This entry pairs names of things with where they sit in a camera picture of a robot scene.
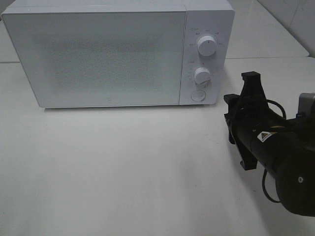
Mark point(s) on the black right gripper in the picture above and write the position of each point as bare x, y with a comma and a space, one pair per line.
248, 115

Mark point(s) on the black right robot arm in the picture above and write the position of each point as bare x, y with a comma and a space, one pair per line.
284, 147

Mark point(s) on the white microwave oven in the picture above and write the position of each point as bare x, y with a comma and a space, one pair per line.
203, 17

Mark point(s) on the round white door button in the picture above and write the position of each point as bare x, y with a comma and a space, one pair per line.
198, 95

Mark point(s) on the white upper microwave knob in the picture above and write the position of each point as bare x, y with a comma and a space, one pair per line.
207, 45

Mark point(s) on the white microwave door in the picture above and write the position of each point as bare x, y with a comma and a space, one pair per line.
102, 59

